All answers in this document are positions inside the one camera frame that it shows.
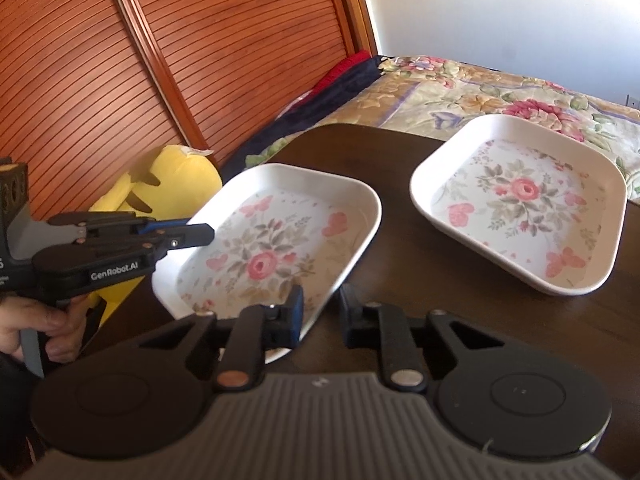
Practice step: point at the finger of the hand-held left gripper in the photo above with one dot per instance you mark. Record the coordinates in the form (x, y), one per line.
(160, 226)
(192, 236)

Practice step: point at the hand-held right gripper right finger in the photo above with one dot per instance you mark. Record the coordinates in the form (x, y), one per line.
(345, 307)

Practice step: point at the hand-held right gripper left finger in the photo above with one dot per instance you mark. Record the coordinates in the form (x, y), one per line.
(298, 312)

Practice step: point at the white floral square plate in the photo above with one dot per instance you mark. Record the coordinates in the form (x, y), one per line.
(520, 195)
(260, 240)

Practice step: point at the person's left hand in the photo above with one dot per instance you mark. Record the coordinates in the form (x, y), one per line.
(45, 322)

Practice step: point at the yellow plush toy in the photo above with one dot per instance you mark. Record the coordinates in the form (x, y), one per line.
(170, 175)

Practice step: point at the navy blue cloth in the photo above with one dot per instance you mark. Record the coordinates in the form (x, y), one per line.
(300, 120)

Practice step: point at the wooden slatted wardrobe door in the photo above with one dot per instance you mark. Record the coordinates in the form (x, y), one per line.
(65, 85)
(240, 50)

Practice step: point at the red cloth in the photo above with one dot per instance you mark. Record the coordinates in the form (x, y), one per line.
(345, 72)

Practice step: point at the floral bed blanket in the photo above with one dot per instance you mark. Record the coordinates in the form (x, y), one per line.
(450, 90)

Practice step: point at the wooden wardrobe frame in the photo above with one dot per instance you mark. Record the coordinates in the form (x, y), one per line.
(357, 5)

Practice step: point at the white wall socket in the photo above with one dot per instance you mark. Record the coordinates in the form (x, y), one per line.
(635, 101)

